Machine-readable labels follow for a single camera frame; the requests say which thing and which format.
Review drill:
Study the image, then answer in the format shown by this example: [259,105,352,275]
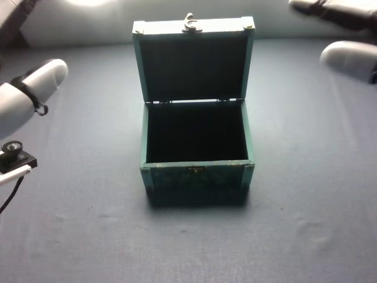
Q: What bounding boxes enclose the teal blossom print box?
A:
[131,12,256,208]

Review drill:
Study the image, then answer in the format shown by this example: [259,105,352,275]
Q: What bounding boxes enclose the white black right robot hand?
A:
[287,0,377,86]

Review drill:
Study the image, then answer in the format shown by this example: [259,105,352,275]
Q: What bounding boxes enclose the white backdrop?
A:
[17,0,377,50]

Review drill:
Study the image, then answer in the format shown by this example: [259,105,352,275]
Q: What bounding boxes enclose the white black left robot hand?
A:
[0,58,70,142]

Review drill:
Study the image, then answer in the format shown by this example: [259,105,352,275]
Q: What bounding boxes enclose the dark slanted panel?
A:
[0,0,35,51]

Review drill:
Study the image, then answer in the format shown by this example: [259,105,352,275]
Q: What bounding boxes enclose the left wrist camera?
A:
[0,140,39,186]

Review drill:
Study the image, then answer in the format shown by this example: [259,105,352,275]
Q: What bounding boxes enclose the grey table cloth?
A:
[0,38,377,283]

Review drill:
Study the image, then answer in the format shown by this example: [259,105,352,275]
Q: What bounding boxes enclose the black camera cable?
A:
[0,173,25,215]

